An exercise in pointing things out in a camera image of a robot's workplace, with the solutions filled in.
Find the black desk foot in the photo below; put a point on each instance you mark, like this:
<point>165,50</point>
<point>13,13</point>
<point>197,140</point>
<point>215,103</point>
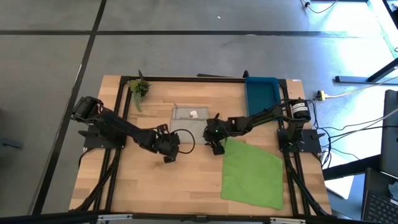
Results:
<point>351,79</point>

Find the small artificial green plant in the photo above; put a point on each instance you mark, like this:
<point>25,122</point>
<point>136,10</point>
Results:
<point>139,88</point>

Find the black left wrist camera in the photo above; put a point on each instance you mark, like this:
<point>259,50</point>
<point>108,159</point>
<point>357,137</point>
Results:
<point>169,159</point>

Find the white paper sheet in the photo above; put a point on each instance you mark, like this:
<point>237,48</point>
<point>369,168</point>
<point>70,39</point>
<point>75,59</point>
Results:
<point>342,186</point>

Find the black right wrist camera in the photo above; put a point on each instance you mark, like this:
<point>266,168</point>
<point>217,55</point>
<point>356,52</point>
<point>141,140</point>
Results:
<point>218,150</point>

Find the grey microfiber towel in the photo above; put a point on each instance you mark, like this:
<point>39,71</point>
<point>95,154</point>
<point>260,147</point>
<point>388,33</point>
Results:
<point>186,123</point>

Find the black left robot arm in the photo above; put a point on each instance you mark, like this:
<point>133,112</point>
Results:
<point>124,129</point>

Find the black overhead gantry frame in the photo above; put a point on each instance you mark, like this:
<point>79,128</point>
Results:
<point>62,217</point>

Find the yellow power plug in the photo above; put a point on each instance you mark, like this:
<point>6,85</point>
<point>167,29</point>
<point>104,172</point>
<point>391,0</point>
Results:
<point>321,95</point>

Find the black floor rod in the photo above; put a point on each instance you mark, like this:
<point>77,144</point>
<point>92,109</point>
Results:
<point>217,75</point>

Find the green microfiber towel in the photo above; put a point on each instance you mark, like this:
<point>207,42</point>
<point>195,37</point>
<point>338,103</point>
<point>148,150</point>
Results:
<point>252,174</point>

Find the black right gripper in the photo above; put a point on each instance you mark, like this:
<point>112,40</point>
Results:
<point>219,130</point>

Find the dark grey laptop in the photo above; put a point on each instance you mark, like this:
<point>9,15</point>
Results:
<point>379,208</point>

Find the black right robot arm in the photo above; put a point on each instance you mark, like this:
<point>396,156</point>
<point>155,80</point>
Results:
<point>264,115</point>

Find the dark grey monitor panel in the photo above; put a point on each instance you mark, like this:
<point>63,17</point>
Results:
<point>390,140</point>

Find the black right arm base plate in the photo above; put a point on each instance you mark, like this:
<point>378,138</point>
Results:
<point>311,140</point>

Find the black laptop desk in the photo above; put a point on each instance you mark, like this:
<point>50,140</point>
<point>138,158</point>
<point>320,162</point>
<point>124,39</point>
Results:
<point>351,168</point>

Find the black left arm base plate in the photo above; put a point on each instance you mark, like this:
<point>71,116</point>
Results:
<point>93,141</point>

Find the blue plastic basket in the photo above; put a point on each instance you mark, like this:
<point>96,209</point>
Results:
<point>262,93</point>

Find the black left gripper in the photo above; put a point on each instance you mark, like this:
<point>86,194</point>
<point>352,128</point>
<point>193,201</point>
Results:
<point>166,143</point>

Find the silver gantry bracket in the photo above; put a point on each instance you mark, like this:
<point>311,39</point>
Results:
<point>115,216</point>
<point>287,220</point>

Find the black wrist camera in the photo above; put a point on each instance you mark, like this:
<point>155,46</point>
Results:
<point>218,150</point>
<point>169,159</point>

